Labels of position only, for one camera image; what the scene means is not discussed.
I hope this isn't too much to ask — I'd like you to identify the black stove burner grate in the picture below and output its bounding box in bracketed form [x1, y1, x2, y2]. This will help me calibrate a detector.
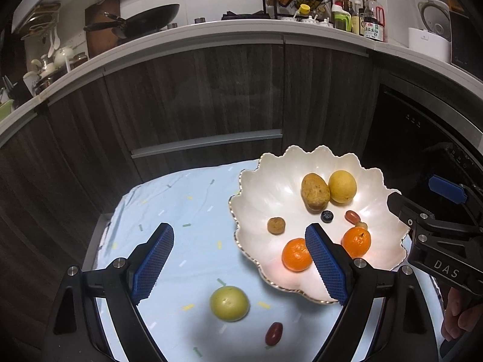
[221, 9, 272, 21]

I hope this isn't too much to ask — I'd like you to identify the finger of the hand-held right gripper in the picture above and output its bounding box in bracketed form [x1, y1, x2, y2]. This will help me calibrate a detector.
[387, 192, 435, 227]
[428, 174, 483, 219]

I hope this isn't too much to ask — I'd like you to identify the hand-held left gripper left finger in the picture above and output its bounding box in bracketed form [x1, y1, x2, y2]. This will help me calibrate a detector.
[41, 222, 175, 362]

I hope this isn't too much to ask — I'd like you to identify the orange tangerine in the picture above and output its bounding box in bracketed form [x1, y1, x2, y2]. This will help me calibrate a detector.
[342, 226, 372, 259]
[281, 238, 314, 272]

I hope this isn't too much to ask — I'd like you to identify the white rice cooker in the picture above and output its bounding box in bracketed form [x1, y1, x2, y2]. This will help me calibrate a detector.
[408, 0, 453, 62]

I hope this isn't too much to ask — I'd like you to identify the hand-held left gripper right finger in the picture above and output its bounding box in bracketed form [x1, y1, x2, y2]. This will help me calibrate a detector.
[304, 223, 440, 362]

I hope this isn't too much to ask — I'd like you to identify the black built-in dishwasher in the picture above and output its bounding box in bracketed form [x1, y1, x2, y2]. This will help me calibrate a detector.
[360, 73, 483, 219]

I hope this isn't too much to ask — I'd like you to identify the dark wood kitchen cabinet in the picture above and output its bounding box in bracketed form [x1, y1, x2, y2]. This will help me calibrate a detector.
[0, 32, 382, 310]

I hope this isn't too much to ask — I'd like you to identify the white scalloped bowl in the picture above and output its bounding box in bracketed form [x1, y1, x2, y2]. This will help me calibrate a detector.
[227, 144, 410, 304]

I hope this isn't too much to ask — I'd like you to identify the brown potato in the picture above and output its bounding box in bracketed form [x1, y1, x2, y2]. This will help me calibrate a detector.
[301, 173, 331, 212]

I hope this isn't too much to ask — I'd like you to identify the large soy sauce bottle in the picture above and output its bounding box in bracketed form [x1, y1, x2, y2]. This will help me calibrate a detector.
[361, 0, 388, 43]

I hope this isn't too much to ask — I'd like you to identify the silver drawer handle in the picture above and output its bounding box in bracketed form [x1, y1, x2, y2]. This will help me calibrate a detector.
[131, 129, 283, 159]

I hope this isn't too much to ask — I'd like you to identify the brown wooden cutting board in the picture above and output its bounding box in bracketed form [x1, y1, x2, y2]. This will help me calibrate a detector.
[85, 0, 121, 59]

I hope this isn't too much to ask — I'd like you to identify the white kitchen countertop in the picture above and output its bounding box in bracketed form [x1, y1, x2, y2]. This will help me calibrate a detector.
[0, 18, 483, 136]

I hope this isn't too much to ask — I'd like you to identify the green lidded container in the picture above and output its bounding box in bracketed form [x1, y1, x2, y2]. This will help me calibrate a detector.
[332, 4, 354, 31]

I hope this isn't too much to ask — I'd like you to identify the white ceramic teapot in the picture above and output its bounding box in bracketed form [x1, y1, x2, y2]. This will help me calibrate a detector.
[53, 46, 75, 69]

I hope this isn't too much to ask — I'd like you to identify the green round fruit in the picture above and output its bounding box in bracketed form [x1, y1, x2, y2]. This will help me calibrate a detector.
[209, 286, 250, 322]

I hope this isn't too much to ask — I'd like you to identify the yellow round citrus fruit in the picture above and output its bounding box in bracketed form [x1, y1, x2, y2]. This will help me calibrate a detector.
[328, 170, 357, 203]

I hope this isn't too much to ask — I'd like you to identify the light blue patterned tablecloth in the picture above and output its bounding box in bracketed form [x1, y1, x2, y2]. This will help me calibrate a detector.
[84, 158, 442, 362]

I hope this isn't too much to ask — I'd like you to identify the black microwave oven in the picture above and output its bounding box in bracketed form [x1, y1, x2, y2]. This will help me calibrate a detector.
[449, 9, 483, 81]

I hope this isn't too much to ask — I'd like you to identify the person's right hand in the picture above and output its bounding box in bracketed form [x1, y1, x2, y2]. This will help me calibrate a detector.
[441, 286, 483, 342]

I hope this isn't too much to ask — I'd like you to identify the black wok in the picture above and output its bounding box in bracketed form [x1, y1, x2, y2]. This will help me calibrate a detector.
[84, 4, 181, 40]

